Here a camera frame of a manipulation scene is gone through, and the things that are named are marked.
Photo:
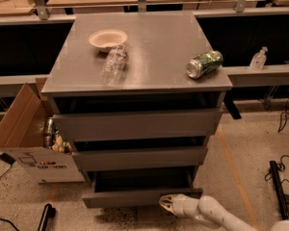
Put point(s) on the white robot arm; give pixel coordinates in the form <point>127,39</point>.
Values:
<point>205,210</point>

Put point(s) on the cardboard box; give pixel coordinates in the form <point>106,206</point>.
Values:
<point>21,137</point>

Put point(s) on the grey bottom drawer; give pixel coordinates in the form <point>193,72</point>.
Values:
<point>139,187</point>

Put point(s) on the black bar right floor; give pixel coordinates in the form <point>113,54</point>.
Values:
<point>279,191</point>

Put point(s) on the cans inside cardboard box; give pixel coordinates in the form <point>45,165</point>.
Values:
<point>52,138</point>

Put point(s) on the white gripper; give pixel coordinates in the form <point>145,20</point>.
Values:
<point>182,205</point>

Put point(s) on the white paper bowl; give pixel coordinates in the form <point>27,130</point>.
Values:
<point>105,40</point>

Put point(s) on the small clear dispenser bottle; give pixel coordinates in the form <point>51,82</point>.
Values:
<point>259,59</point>

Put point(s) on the black bar left floor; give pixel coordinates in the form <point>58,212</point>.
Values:
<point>48,212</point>

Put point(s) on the grey drawer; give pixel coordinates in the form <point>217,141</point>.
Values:
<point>138,116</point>
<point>139,187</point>
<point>136,154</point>

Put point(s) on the grey top drawer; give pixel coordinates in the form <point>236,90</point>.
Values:
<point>138,116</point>

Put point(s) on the grey middle drawer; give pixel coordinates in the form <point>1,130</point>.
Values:
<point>136,154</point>

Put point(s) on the clear plastic bottle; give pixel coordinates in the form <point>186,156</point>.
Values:
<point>114,65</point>

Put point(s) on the black bar floor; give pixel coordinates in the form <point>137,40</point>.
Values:
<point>48,212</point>
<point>279,191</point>

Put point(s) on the grey drawer cabinet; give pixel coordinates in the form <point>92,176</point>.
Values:
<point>159,45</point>

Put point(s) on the green soda can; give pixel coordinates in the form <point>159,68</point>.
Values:
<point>204,64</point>

